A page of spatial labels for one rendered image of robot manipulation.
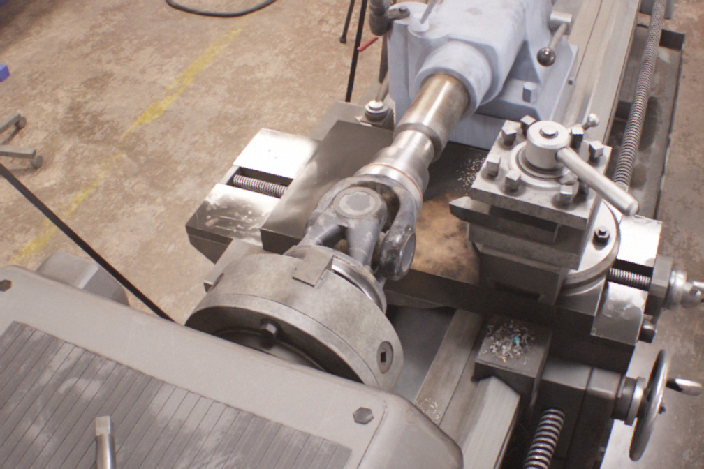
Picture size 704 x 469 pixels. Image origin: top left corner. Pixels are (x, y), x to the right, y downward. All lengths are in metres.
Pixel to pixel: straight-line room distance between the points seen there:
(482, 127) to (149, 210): 1.57
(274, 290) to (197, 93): 2.58
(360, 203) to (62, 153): 2.35
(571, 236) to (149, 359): 0.67
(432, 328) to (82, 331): 0.88
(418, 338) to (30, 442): 0.93
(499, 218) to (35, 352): 0.68
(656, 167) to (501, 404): 1.30
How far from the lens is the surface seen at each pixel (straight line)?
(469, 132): 1.66
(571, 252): 1.18
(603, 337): 1.34
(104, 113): 3.50
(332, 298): 0.93
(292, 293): 0.92
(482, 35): 1.44
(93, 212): 3.02
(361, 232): 1.06
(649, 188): 2.37
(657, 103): 2.72
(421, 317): 1.54
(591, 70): 2.01
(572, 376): 1.38
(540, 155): 1.16
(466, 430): 1.25
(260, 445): 0.66
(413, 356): 1.48
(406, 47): 1.49
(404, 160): 1.21
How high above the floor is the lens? 1.89
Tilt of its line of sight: 43 degrees down
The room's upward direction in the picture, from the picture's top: 4 degrees counter-clockwise
